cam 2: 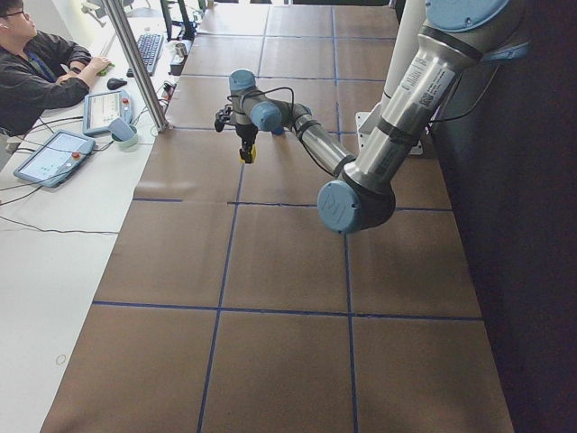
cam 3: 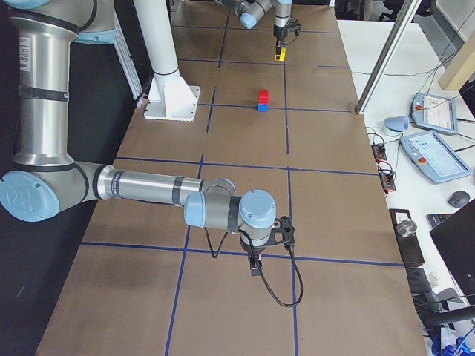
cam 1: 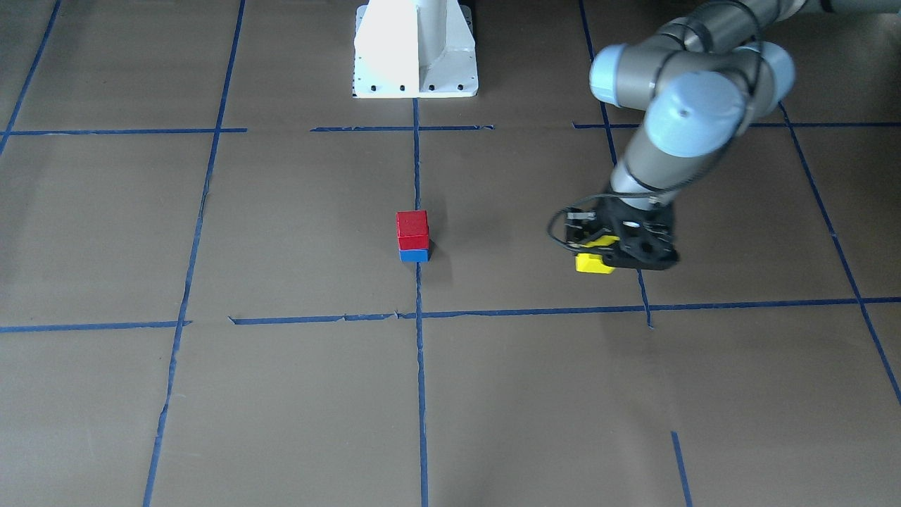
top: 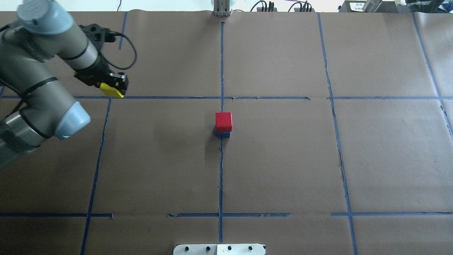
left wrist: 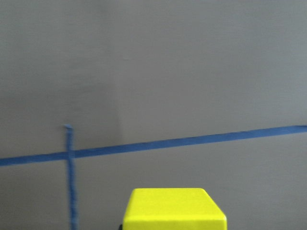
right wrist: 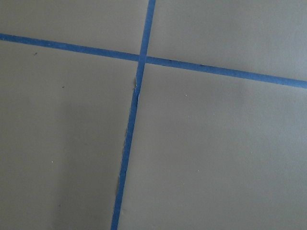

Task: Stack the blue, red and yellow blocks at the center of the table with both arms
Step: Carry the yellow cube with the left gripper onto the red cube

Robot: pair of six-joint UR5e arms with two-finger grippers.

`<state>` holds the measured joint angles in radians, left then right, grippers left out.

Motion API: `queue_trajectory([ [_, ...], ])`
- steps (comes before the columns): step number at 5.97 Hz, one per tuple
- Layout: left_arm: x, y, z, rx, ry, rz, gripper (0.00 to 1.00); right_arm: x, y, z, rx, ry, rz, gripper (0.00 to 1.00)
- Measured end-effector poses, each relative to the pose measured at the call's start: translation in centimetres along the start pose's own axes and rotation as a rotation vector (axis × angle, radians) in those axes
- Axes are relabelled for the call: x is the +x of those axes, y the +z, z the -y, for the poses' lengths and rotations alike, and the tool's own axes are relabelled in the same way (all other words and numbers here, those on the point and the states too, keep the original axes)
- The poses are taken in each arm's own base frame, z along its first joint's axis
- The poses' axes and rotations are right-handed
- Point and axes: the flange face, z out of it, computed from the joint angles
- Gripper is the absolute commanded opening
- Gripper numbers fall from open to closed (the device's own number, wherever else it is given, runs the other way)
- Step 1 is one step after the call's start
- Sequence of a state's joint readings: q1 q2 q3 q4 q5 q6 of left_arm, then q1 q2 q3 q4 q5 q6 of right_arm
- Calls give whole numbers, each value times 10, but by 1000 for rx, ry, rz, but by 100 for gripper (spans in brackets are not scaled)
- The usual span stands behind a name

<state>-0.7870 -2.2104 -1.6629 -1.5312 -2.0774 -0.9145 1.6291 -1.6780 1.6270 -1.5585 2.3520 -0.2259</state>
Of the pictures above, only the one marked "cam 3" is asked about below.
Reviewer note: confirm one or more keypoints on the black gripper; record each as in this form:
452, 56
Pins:
251, 250
279, 33

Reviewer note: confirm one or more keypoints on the yellow wooden cube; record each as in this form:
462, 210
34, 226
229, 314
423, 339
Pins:
282, 57

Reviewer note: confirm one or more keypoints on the red wooden cube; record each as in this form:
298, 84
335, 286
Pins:
263, 97

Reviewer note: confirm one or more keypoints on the blue wooden cube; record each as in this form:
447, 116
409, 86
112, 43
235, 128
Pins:
262, 107

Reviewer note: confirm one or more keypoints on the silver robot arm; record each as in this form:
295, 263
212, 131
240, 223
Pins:
47, 180
251, 12

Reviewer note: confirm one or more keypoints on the orange black connector box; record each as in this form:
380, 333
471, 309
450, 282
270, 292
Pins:
379, 152

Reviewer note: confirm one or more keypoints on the metal cup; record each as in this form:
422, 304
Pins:
406, 228

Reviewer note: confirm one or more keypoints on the black flat box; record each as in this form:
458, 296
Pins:
409, 248

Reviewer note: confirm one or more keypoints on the far teach pendant tablet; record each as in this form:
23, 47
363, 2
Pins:
433, 112

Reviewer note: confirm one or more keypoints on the teach pendant tablet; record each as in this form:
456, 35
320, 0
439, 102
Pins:
433, 112
434, 157

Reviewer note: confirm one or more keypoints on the near teach pendant tablet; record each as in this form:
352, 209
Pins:
434, 157

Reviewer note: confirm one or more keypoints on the black keyboard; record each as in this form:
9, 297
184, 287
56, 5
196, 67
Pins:
436, 219

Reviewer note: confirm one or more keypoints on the black laptop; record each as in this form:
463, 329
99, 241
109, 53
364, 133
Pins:
454, 240

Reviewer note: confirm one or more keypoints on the black computer mouse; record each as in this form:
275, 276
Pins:
458, 199

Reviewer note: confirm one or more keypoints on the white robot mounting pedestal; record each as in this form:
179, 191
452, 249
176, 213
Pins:
170, 97

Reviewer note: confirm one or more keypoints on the aluminium frame post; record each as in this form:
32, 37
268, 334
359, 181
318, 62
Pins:
406, 14

